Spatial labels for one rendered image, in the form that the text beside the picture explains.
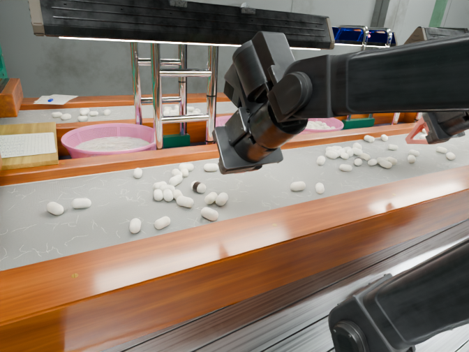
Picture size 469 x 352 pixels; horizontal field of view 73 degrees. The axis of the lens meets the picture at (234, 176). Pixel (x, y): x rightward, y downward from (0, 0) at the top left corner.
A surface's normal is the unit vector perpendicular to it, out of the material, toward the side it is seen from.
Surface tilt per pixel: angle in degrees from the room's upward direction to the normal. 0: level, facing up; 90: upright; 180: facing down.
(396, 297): 80
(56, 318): 90
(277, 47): 49
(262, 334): 0
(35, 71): 90
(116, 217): 0
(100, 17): 58
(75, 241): 0
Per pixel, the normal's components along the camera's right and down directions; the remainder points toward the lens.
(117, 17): 0.43, -0.15
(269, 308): 0.07, -0.91
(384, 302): -0.72, 0.00
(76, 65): 0.52, 0.39
